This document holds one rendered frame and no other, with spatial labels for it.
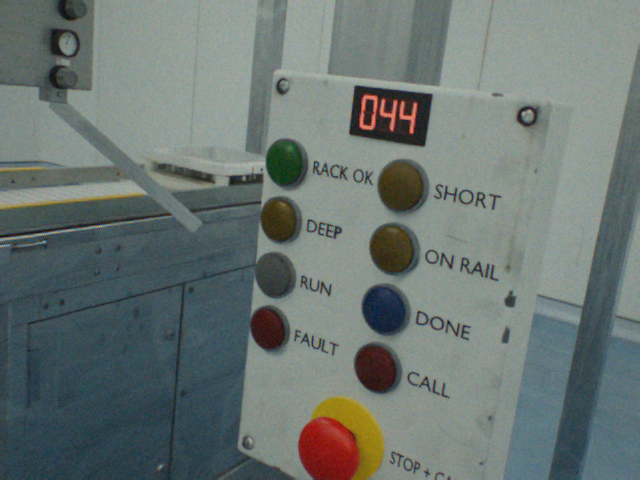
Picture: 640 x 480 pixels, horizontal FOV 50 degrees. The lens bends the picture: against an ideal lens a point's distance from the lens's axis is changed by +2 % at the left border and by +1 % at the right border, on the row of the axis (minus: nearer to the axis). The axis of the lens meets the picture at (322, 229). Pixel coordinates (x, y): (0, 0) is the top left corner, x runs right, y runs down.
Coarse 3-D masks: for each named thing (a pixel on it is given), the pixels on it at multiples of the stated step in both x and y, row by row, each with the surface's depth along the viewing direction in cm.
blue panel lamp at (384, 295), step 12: (384, 288) 38; (372, 300) 38; (384, 300) 38; (396, 300) 38; (372, 312) 38; (384, 312) 38; (396, 312) 38; (372, 324) 39; (384, 324) 38; (396, 324) 38
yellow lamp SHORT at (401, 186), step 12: (396, 168) 37; (408, 168) 36; (384, 180) 37; (396, 180) 37; (408, 180) 36; (420, 180) 36; (384, 192) 37; (396, 192) 37; (408, 192) 36; (420, 192) 36; (396, 204) 37; (408, 204) 37
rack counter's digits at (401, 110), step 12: (372, 96) 37; (384, 96) 37; (360, 108) 38; (372, 108) 38; (384, 108) 37; (396, 108) 37; (408, 108) 36; (360, 120) 38; (372, 120) 38; (384, 120) 37; (396, 120) 37; (408, 120) 36; (384, 132) 37; (396, 132) 37; (408, 132) 36
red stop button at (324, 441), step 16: (304, 432) 40; (320, 432) 39; (336, 432) 39; (304, 448) 40; (320, 448) 39; (336, 448) 38; (352, 448) 38; (304, 464) 40; (320, 464) 39; (336, 464) 39; (352, 464) 38
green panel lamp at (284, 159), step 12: (276, 144) 41; (288, 144) 41; (276, 156) 41; (288, 156) 40; (300, 156) 40; (276, 168) 41; (288, 168) 41; (300, 168) 40; (276, 180) 41; (288, 180) 41
